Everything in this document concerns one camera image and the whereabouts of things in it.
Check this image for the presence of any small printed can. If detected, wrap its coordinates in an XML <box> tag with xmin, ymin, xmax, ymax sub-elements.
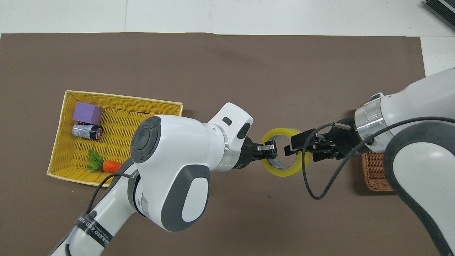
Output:
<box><xmin>72</xmin><ymin>122</ymin><xmax>103</xmax><ymax>140</ymax></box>

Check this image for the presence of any toy carrot with green leaves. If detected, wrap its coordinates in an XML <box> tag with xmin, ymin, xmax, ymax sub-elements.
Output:
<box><xmin>87</xmin><ymin>149</ymin><xmax>123</xmax><ymax>174</ymax></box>

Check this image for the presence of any black cable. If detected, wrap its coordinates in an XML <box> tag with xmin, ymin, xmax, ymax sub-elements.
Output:
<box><xmin>86</xmin><ymin>172</ymin><xmax>133</xmax><ymax>217</ymax></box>
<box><xmin>301</xmin><ymin>117</ymin><xmax>455</xmax><ymax>200</ymax></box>

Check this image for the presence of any yellow woven basket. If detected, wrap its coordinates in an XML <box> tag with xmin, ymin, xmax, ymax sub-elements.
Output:
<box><xmin>46</xmin><ymin>90</ymin><xmax>183</xmax><ymax>186</ymax></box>

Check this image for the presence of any brown woven basket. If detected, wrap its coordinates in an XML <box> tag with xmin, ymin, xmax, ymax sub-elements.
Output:
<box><xmin>360</xmin><ymin>103</ymin><xmax>394</xmax><ymax>192</ymax></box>

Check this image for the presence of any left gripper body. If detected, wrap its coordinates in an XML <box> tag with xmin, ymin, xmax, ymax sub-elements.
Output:
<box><xmin>237</xmin><ymin>137</ymin><xmax>264</xmax><ymax>169</ymax></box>

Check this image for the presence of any purple foam block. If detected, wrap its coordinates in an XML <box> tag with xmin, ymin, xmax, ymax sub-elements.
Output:
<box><xmin>73</xmin><ymin>102</ymin><xmax>103</xmax><ymax>126</ymax></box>

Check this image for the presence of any yellow tape roll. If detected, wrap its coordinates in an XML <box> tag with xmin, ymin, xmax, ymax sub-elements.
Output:
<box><xmin>261</xmin><ymin>127</ymin><xmax>313</xmax><ymax>177</ymax></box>

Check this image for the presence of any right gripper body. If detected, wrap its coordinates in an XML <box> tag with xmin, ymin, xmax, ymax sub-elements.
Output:
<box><xmin>328</xmin><ymin>115</ymin><xmax>364</xmax><ymax>159</ymax></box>

